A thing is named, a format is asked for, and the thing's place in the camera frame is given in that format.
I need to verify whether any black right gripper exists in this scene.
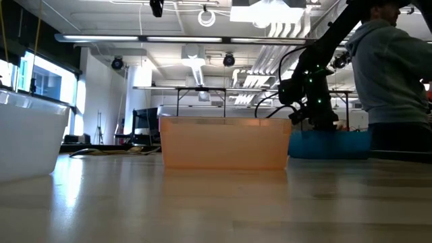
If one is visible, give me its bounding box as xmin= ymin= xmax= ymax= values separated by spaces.
xmin=288 ymin=67 xmax=340 ymax=131

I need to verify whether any long LED light bar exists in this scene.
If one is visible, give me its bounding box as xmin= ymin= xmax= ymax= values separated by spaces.
xmin=53 ymin=32 xmax=350 ymax=48

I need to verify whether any blue plastic bin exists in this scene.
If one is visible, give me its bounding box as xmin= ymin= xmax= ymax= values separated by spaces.
xmin=288 ymin=130 xmax=372 ymax=161

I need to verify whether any person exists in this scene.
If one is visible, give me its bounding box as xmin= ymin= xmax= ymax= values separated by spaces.
xmin=345 ymin=0 xmax=432 ymax=153

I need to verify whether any white ceiling light panel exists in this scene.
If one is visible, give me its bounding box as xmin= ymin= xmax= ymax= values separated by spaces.
xmin=229 ymin=0 xmax=306 ymax=25

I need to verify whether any orange plastic bin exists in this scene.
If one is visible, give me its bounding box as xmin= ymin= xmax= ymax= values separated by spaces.
xmin=159 ymin=116 xmax=293 ymax=170

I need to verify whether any black computer monitor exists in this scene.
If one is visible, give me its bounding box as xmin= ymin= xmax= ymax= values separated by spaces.
xmin=131 ymin=107 xmax=159 ymax=136

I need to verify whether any thin tripod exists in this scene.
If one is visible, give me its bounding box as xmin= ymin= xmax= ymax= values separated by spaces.
xmin=93 ymin=111 xmax=105 ymax=145

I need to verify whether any large window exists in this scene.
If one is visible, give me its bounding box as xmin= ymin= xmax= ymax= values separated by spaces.
xmin=0 ymin=50 xmax=79 ymax=136

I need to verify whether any black equipment case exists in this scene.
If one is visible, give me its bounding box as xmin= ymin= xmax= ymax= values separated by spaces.
xmin=63 ymin=133 xmax=92 ymax=145

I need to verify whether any clear plastic bin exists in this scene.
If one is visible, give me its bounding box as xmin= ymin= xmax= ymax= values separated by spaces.
xmin=0 ymin=88 xmax=71 ymax=185

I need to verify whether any black metal stand frame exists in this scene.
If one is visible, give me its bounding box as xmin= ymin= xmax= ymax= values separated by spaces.
xmin=175 ymin=86 xmax=227 ymax=119
xmin=329 ymin=89 xmax=351 ymax=131

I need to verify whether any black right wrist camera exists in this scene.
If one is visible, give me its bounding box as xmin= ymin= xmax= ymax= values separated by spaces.
xmin=277 ymin=78 xmax=301 ymax=106

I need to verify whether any white cable coil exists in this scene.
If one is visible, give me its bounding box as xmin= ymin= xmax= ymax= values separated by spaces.
xmin=197 ymin=9 xmax=217 ymax=28

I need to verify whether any black ceiling camera cluster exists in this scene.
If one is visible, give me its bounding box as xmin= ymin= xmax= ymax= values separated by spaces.
xmin=331 ymin=51 xmax=352 ymax=70

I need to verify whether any silver air duct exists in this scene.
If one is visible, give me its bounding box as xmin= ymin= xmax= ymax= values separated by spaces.
xmin=296 ymin=0 xmax=348 ymax=74

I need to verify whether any yellow hanging cable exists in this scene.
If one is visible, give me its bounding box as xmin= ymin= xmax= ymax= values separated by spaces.
xmin=32 ymin=6 xmax=43 ymax=60
xmin=0 ymin=0 xmax=10 ymax=65

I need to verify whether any black aluminium table frame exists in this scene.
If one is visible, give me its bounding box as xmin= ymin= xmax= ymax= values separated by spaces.
xmin=59 ymin=143 xmax=432 ymax=165

